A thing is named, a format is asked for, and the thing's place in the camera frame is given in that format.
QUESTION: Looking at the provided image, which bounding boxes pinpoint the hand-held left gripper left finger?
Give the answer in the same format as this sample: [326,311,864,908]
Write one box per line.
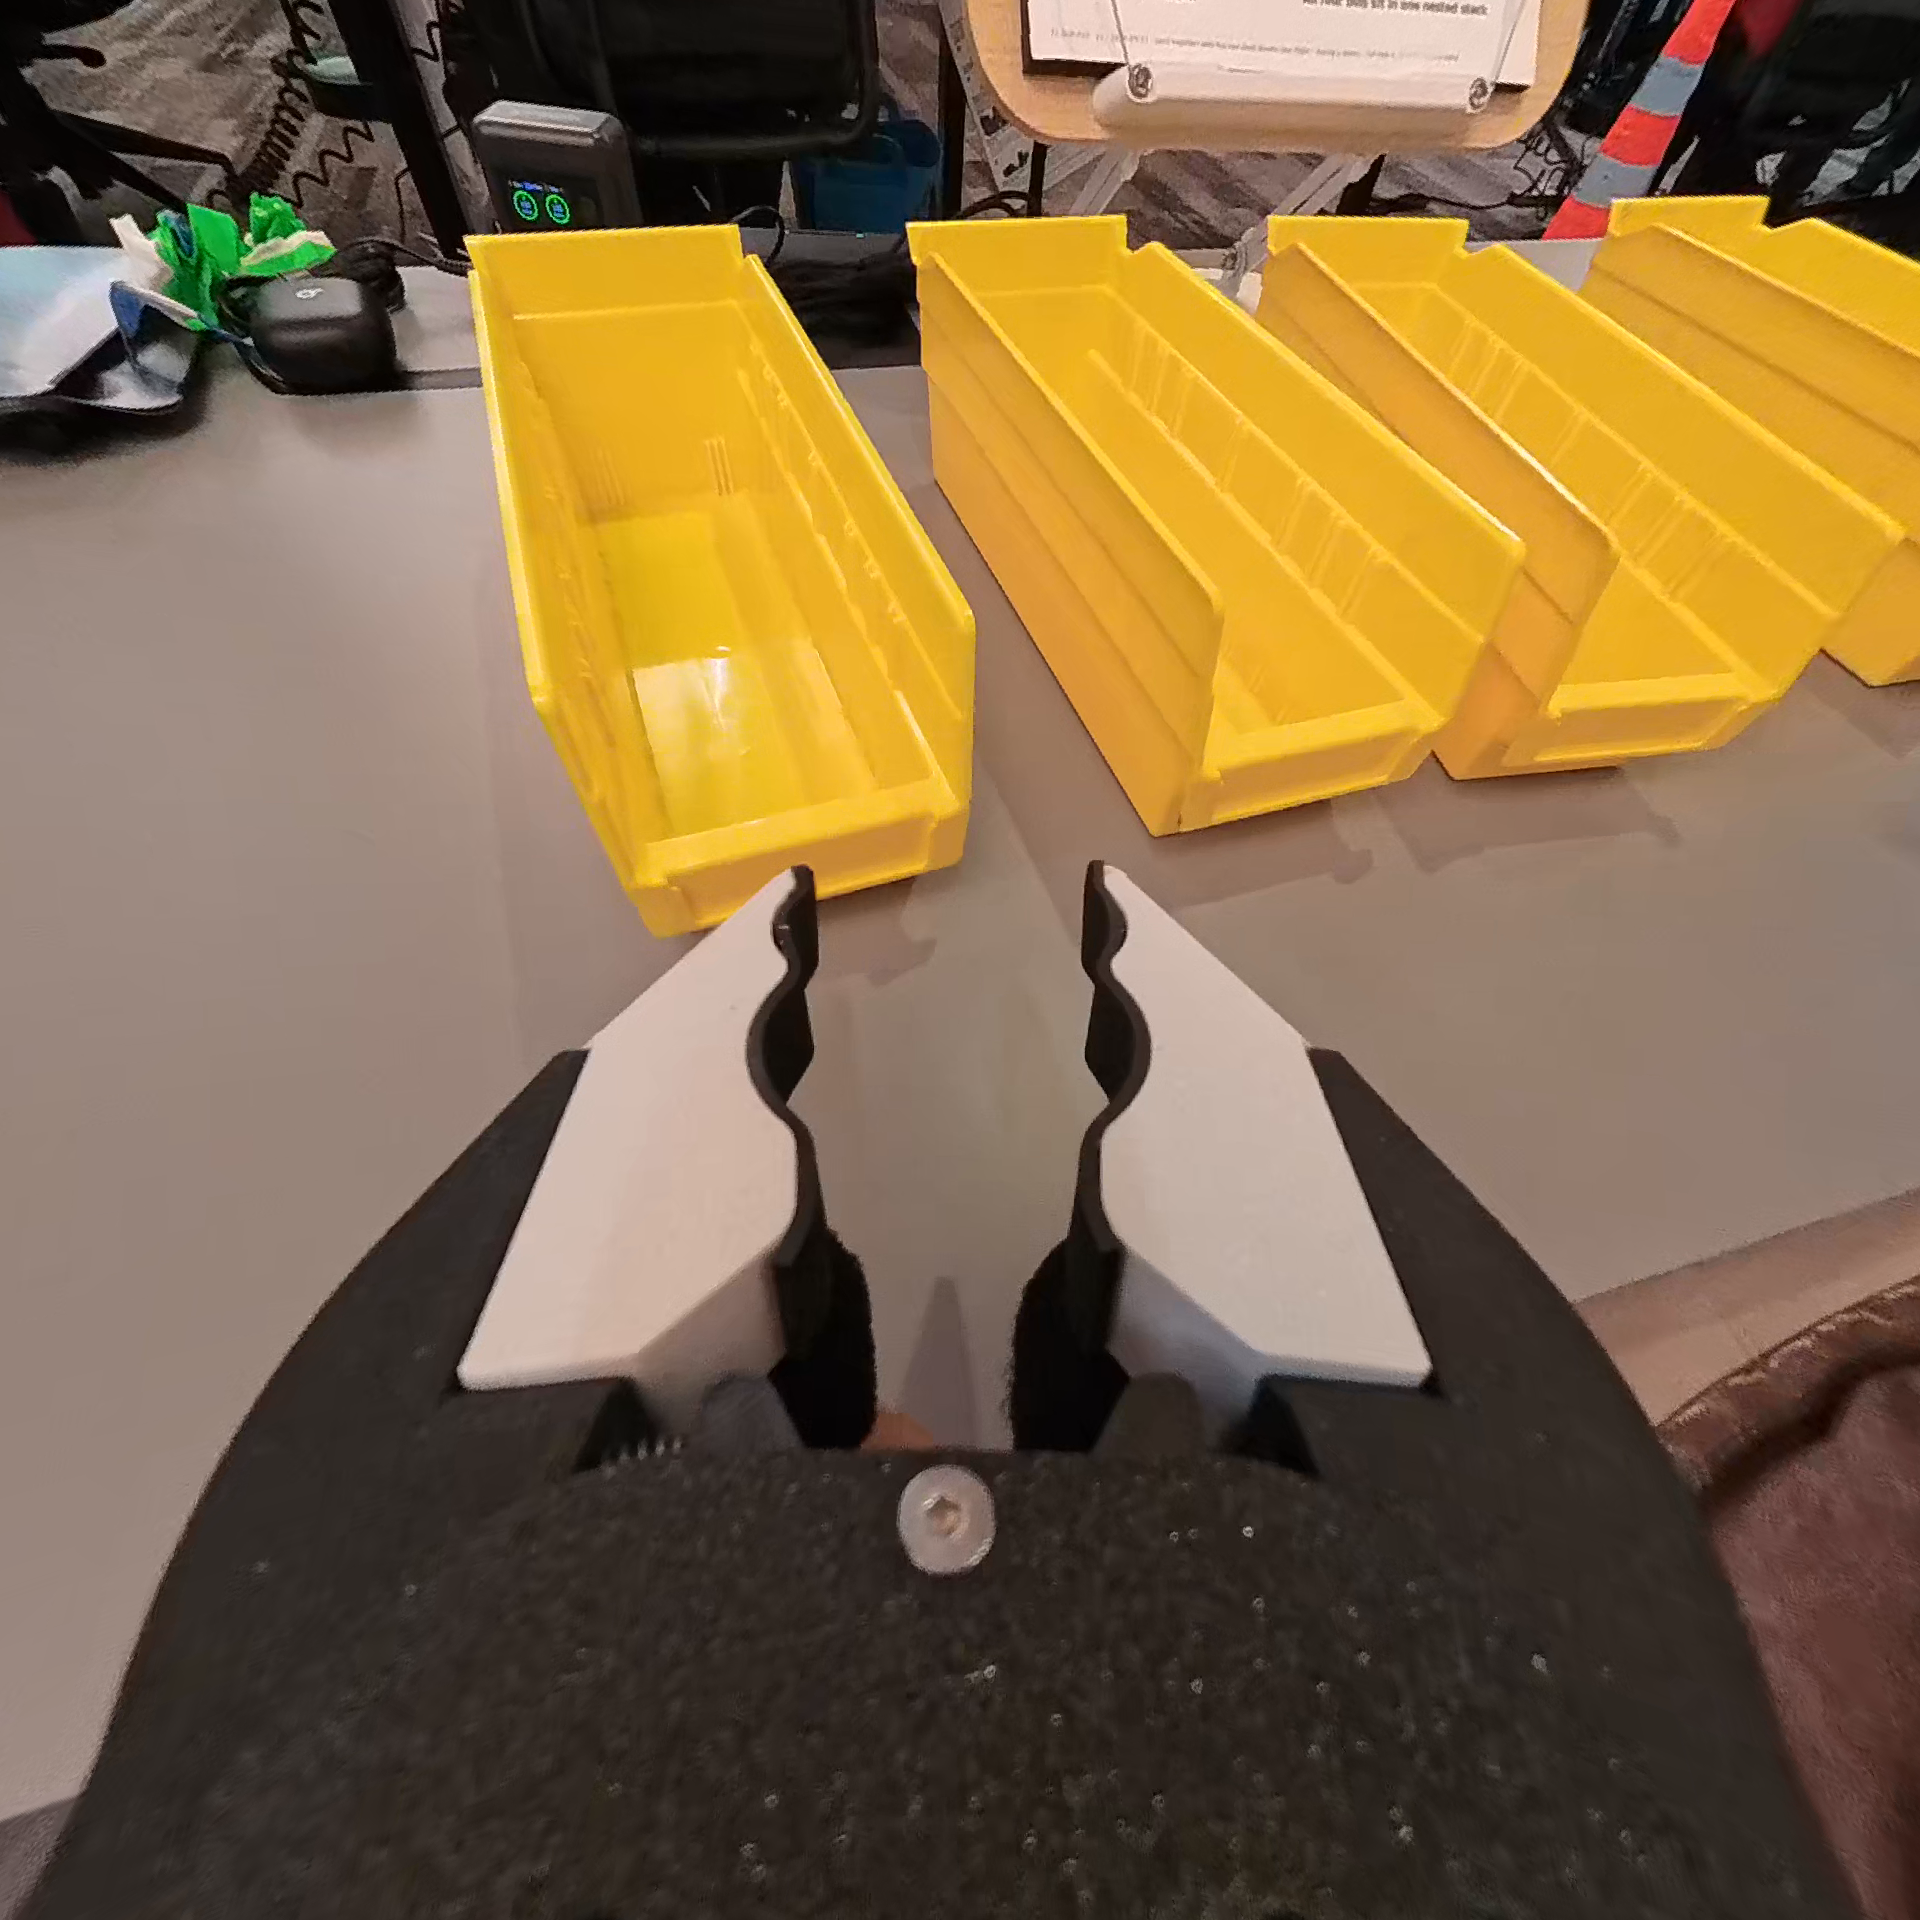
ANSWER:
[457,866,825,1418]

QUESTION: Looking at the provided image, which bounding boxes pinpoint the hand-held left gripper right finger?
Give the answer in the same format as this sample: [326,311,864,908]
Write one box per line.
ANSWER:
[1077,859,1429,1447]

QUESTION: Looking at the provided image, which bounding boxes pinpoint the yellow plastic storage bin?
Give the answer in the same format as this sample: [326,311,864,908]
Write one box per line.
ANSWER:
[1259,210,1908,779]
[462,225,977,940]
[1579,194,1920,689]
[905,210,1529,840]

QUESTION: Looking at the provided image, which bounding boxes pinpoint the grey desk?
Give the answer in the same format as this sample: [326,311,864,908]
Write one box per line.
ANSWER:
[0,245,1920,1821]

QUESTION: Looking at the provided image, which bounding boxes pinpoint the person's brown trousers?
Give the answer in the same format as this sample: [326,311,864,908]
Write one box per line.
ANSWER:
[1651,1289,1920,1920]

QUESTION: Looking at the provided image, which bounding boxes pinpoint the black pouch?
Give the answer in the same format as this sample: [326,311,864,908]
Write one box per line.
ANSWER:
[248,270,408,394]

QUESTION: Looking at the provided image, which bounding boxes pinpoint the blue container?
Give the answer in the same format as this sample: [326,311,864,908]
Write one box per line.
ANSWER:
[794,119,939,238]

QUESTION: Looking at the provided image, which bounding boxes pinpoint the black power station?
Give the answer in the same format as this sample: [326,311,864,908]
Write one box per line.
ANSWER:
[470,101,639,238]

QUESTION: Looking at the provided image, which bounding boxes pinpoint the green plastic object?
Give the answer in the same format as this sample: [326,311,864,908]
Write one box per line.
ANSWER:
[110,188,336,323]

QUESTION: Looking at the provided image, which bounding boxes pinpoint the wooden sign board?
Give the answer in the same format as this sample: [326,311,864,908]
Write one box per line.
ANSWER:
[958,0,1588,154]

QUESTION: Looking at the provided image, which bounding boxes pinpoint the orange traffic cone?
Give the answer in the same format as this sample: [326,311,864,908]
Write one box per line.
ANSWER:
[1544,0,1745,243]

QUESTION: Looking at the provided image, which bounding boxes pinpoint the printed instruction sheet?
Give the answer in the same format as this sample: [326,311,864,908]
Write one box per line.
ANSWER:
[1022,0,1544,90]

